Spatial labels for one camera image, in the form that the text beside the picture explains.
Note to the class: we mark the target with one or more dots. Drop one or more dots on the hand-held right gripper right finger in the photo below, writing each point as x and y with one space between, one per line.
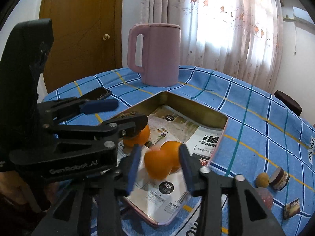
187 169

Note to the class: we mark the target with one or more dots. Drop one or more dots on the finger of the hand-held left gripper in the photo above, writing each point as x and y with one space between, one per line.
123 123
98 105

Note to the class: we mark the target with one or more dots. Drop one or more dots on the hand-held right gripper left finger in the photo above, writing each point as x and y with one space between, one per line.
134 169

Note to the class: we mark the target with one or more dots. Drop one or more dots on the orange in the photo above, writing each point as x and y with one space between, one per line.
157 164
139 136
172 151

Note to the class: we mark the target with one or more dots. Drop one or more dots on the pink-rimmed metal tray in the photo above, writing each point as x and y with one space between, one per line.
196 113

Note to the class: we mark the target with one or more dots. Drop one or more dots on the black smartphone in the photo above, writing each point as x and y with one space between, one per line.
96 94

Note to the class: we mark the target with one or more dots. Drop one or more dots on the printed paper tray liner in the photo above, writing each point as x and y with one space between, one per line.
172 127

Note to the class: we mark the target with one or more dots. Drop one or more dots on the brass door knob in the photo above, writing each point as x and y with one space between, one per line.
106 37

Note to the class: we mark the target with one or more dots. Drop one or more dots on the small yellow fruit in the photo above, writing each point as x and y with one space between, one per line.
261 180

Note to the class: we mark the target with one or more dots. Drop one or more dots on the wooden door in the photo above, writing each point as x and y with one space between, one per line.
81 29

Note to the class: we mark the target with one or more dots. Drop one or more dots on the pink electric kettle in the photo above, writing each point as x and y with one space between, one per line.
160 54

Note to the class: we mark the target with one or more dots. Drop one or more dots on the blue plaid tablecloth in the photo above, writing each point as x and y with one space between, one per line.
258 132

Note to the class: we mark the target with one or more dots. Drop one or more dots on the dark red round fruit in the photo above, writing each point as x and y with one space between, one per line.
265 198

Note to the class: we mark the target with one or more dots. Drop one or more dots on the brown round layered cake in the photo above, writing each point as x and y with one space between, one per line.
279 179

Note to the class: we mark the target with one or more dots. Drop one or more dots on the small brown snack packet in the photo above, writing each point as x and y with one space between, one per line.
291 208

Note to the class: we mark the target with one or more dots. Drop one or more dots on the dark chair back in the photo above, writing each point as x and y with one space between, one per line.
289 102

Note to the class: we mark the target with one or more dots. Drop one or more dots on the floral sheer curtain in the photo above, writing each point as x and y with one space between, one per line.
221 29

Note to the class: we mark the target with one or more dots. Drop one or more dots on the white wall fixture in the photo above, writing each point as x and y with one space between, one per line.
302 19

